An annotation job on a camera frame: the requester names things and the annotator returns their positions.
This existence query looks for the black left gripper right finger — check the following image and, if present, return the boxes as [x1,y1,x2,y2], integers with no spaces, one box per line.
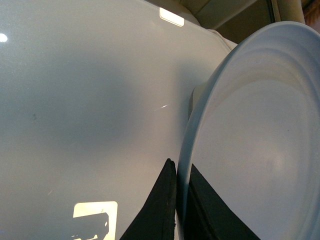
[184,165,259,240]

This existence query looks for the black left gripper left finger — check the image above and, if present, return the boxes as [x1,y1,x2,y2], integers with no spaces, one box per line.
[121,158,177,240]

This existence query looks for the light blue round plate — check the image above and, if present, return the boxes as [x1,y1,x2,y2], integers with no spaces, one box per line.
[176,21,320,240]

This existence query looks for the beige chair left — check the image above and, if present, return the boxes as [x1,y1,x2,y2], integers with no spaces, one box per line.
[174,0,273,45]

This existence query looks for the beige chair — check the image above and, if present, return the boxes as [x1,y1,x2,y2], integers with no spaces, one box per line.
[271,0,320,26]
[174,0,273,45]

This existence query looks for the beige chair right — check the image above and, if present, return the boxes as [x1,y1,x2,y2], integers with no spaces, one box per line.
[271,0,320,26]

